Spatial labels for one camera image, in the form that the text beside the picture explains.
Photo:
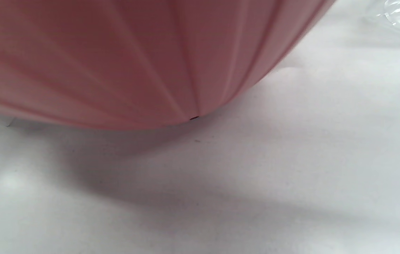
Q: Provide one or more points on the pink salad bowl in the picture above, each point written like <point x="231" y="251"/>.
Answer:
<point x="115" y="56"/>

